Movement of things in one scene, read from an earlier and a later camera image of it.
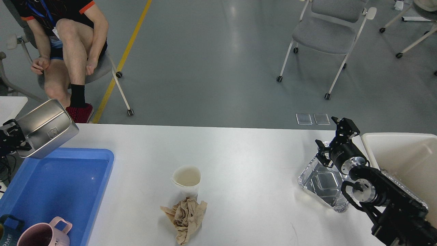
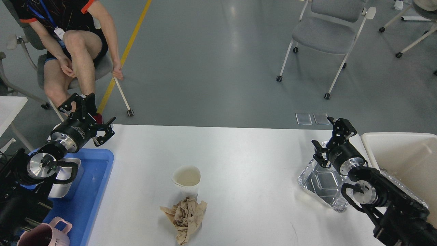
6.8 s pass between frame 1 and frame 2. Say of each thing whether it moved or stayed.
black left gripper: moved
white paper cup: stayed
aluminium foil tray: stayed
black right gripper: stayed
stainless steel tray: moved
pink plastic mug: stayed
